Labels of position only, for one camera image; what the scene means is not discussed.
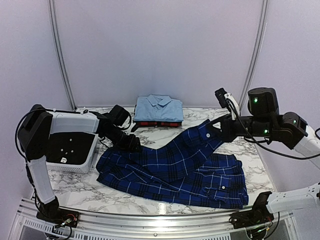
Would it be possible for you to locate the aluminium wall post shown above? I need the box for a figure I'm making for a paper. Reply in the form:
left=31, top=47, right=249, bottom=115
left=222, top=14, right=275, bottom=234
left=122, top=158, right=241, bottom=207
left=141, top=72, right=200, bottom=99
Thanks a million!
left=48, top=0, right=77, bottom=111
left=238, top=0, right=270, bottom=111

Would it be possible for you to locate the red plaid folded shirt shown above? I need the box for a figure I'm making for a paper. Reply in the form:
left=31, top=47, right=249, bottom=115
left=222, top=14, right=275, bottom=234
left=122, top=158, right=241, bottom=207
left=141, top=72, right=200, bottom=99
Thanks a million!
left=133, top=101, right=184, bottom=128

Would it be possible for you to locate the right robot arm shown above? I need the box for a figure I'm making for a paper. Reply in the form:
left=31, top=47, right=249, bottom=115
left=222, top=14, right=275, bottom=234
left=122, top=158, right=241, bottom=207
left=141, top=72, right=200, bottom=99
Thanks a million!
left=212, top=87, right=320, bottom=224

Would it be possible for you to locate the black shirt in basket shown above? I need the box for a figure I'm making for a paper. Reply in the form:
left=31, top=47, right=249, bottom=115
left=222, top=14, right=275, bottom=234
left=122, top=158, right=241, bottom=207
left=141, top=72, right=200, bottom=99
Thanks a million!
left=46, top=132, right=96, bottom=166

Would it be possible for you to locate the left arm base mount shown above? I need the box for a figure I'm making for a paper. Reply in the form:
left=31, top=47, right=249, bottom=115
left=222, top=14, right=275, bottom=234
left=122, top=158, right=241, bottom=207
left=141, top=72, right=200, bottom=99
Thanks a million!
left=35, top=197, right=80, bottom=228

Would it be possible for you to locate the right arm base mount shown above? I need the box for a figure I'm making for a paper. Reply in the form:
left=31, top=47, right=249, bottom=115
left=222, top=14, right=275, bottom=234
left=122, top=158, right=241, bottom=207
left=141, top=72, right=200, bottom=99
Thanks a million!
left=229, top=191, right=275, bottom=229

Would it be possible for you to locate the light blue folded shirt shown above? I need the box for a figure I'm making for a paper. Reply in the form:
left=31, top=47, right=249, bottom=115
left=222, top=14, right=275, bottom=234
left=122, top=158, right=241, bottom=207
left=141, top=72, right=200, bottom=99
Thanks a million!
left=133, top=94, right=184, bottom=123

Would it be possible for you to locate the left aluminium wall post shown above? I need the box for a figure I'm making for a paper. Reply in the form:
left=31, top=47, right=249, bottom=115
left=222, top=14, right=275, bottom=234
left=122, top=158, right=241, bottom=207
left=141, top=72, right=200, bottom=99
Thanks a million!
left=48, top=0, right=77, bottom=111

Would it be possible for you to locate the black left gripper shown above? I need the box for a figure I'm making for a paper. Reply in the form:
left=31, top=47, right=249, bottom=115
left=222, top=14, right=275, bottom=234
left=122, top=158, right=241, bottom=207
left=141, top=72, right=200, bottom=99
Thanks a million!
left=103, top=126, right=142, bottom=152

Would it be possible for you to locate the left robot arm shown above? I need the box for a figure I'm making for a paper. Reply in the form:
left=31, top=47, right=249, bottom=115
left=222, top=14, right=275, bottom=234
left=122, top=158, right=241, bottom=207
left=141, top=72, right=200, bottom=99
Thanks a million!
left=14, top=104, right=141, bottom=223

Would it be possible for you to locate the blue plaid long sleeve shirt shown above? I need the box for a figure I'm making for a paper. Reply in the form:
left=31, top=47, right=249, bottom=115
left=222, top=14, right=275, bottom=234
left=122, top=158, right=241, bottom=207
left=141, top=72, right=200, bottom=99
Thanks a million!
left=96, top=120, right=249, bottom=209

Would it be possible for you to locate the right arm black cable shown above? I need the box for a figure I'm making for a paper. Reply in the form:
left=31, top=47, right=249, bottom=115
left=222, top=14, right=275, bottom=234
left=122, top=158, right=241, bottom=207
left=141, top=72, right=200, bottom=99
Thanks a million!
left=224, top=97, right=320, bottom=160

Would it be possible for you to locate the aluminium front frame rail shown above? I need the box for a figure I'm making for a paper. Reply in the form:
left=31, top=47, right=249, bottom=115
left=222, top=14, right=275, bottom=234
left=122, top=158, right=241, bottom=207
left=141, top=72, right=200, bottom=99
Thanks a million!
left=9, top=197, right=296, bottom=240

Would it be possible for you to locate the white plastic basket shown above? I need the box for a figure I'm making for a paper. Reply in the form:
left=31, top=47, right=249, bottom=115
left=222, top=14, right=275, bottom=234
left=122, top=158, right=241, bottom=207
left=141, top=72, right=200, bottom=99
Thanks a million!
left=46, top=111, right=99, bottom=173

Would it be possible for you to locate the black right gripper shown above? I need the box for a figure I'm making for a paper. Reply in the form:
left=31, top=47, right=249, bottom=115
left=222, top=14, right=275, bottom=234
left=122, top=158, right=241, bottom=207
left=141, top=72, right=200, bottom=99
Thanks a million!
left=206, top=112, right=274, bottom=143

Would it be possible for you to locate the right aluminium wall post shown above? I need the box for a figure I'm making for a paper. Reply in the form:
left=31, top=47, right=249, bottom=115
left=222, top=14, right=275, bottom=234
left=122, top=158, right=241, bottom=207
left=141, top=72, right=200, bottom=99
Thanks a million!
left=238, top=0, right=270, bottom=111

